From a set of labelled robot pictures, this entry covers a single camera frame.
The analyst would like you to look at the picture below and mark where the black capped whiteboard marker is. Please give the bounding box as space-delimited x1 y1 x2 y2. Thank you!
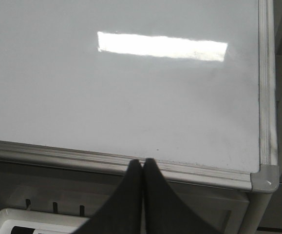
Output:
11 226 40 234

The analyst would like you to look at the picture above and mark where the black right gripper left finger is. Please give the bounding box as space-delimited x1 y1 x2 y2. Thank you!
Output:
74 159 143 234

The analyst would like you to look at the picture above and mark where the white whiteboard with aluminium frame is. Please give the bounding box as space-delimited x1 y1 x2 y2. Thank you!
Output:
0 0 279 194

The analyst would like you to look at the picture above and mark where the white pegboard panel with hooks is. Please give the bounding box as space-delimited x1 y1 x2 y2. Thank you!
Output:
6 182 251 234

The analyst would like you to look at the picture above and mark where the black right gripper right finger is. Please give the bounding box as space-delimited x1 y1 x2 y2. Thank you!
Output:
143 158 219 234

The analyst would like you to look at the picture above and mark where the white plastic marker tray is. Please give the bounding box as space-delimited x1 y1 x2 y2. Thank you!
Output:
0 208 89 234

